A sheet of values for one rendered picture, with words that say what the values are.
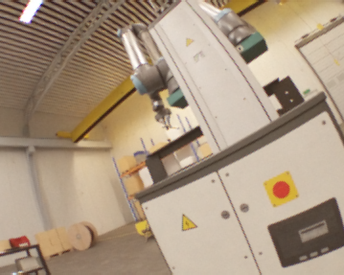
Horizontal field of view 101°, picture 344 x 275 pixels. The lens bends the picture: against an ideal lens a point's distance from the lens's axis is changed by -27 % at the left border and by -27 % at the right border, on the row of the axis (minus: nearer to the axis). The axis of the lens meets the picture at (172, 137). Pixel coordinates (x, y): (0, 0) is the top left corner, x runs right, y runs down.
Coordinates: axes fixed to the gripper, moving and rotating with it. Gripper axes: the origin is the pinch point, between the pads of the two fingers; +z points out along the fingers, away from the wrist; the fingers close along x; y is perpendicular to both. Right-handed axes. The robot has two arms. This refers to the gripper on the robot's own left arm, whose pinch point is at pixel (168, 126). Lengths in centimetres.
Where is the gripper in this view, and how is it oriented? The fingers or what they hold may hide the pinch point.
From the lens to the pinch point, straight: 147.7
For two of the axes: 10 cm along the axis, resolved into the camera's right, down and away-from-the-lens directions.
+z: 3.9, 8.8, -2.6
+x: -7.8, 4.7, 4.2
